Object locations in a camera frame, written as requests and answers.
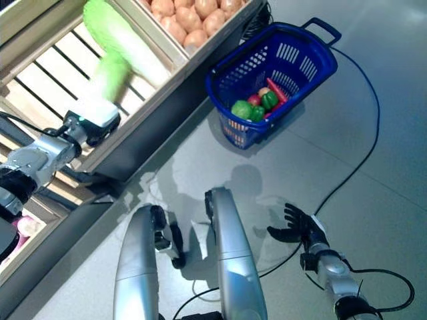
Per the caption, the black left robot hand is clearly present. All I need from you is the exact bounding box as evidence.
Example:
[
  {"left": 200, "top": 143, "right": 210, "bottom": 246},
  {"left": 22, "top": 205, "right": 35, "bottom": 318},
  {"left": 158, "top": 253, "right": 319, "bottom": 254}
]
[{"left": 65, "top": 113, "right": 121, "bottom": 147}]

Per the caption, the black right robot foot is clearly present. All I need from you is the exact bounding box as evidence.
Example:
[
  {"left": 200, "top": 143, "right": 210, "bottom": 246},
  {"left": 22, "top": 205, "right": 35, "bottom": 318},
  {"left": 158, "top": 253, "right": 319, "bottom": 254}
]
[{"left": 203, "top": 189, "right": 216, "bottom": 221}]

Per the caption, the long black floor cable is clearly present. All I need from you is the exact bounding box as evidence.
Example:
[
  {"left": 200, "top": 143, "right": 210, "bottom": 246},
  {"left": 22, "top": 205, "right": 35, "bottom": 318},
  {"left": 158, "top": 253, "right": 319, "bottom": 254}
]
[{"left": 173, "top": 46, "right": 381, "bottom": 319}]

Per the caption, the orange red carrot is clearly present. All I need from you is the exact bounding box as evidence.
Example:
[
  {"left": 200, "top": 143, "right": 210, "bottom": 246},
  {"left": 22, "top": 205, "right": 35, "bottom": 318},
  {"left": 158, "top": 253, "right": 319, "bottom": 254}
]
[{"left": 266, "top": 77, "right": 288, "bottom": 103}]

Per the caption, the black left robot foot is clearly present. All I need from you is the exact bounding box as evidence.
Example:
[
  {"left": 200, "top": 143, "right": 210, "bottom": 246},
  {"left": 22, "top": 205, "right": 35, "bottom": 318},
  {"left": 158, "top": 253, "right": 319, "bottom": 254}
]
[{"left": 149, "top": 205, "right": 187, "bottom": 270}]

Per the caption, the brown potato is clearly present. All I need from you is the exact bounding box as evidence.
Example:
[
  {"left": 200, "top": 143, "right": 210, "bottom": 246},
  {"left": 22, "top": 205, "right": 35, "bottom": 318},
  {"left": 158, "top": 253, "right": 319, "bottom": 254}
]
[
  {"left": 202, "top": 9, "right": 226, "bottom": 37},
  {"left": 183, "top": 29, "right": 208, "bottom": 48},
  {"left": 161, "top": 15, "right": 187, "bottom": 44},
  {"left": 220, "top": 0, "right": 243, "bottom": 13}
]

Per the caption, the black robot foot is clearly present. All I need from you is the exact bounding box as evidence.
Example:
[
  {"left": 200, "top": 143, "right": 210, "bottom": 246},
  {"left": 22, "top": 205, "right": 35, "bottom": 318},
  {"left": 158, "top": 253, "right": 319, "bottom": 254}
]
[
  {"left": 203, "top": 189, "right": 216, "bottom": 221},
  {"left": 149, "top": 205, "right": 187, "bottom": 270}
]

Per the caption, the large napa cabbage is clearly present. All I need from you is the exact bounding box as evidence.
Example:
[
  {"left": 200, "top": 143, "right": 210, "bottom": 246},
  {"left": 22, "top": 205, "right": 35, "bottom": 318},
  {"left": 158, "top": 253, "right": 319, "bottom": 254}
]
[{"left": 82, "top": 0, "right": 171, "bottom": 88}]

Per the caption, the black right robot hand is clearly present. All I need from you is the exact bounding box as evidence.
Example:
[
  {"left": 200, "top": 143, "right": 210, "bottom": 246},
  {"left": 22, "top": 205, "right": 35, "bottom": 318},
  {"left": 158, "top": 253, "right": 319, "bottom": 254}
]
[{"left": 266, "top": 202, "right": 326, "bottom": 249}]

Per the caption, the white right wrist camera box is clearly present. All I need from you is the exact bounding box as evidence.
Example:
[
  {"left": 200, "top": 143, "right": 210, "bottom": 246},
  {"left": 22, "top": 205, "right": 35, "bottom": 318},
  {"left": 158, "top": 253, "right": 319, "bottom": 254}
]
[{"left": 310, "top": 215, "right": 327, "bottom": 234}]

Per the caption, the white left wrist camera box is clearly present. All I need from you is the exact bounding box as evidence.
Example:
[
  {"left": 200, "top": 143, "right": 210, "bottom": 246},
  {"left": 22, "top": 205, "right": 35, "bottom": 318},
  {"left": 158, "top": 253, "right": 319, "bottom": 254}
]
[{"left": 71, "top": 98, "right": 121, "bottom": 128}]

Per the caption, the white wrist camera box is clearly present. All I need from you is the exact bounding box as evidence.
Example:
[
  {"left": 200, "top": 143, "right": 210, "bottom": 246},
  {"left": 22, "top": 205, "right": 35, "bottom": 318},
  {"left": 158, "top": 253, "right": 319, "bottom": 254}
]
[
  {"left": 310, "top": 215, "right": 327, "bottom": 234},
  {"left": 71, "top": 98, "right": 121, "bottom": 128}
]

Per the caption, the blue plastic shopping basket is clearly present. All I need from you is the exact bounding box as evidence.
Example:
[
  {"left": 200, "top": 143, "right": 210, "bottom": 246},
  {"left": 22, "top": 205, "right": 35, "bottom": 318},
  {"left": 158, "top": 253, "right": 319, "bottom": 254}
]
[{"left": 205, "top": 17, "right": 343, "bottom": 150}]

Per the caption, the wooden display shelf frame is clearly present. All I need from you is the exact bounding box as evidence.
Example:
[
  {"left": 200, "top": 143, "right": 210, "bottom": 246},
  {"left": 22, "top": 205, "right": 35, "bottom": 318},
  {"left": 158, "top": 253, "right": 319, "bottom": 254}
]
[
  {"left": 0, "top": 0, "right": 268, "bottom": 187},
  {"left": 0, "top": 133, "right": 154, "bottom": 317}
]

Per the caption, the green bell pepper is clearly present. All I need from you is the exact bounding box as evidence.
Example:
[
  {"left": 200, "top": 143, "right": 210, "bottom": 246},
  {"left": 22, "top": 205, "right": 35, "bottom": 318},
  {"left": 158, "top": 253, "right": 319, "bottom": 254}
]
[
  {"left": 250, "top": 105, "right": 266, "bottom": 123},
  {"left": 260, "top": 91, "right": 280, "bottom": 111}
]

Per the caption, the round light green vegetable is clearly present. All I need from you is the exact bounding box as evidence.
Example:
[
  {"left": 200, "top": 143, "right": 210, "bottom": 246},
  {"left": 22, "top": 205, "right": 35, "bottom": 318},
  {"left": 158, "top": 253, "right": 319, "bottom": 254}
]
[{"left": 231, "top": 99, "right": 256, "bottom": 120}]

